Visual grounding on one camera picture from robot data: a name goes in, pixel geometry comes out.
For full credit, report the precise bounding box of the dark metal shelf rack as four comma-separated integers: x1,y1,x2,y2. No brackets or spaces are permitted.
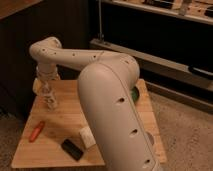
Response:
89,0,213,114

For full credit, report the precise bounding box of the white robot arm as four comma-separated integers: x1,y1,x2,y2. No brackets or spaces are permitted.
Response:
29,37,163,171

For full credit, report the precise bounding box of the wooden cabinet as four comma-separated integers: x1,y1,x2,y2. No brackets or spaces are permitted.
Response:
0,0,88,118

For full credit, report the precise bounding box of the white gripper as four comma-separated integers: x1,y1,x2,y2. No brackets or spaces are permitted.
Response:
32,65,60,94

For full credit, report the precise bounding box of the clear plastic bottle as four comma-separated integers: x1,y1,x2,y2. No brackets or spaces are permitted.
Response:
41,83,58,110

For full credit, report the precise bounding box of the green bowl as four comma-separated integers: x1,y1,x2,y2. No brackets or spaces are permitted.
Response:
131,87,140,102

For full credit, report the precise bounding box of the black rectangular box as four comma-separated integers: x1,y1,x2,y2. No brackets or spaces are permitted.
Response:
61,139,84,161

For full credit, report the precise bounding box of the translucent plastic cup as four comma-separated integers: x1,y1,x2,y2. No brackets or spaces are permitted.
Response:
146,132,155,146

